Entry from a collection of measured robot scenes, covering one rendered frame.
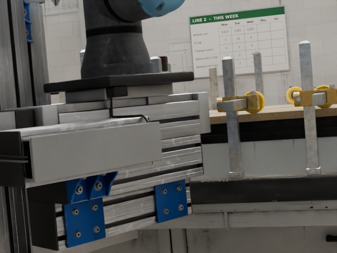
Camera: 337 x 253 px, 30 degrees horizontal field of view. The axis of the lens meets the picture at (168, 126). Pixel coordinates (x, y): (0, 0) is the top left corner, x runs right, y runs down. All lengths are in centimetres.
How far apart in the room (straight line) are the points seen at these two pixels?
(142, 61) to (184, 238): 127
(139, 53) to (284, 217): 103
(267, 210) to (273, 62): 723
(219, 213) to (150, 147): 107
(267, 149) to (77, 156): 136
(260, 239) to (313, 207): 36
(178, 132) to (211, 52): 813
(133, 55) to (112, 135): 25
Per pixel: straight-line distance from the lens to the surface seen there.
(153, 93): 128
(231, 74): 207
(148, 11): 117
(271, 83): 930
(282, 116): 226
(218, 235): 241
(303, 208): 210
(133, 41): 126
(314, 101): 179
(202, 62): 946
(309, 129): 205
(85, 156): 102
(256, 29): 933
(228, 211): 214
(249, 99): 206
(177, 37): 960
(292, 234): 237
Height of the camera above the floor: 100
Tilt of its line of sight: 3 degrees down
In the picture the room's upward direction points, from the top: 5 degrees counter-clockwise
